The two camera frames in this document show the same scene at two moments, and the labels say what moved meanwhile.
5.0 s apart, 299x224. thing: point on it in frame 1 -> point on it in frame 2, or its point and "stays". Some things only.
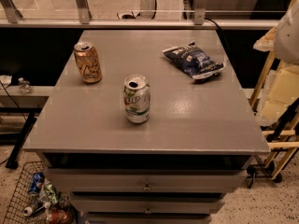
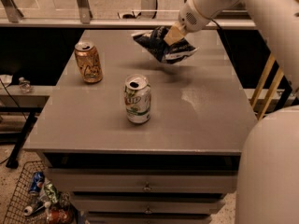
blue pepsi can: (36, 182) stays
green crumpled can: (51, 193) stays
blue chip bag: (193, 60) -> (154, 43)
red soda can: (59, 217) stays
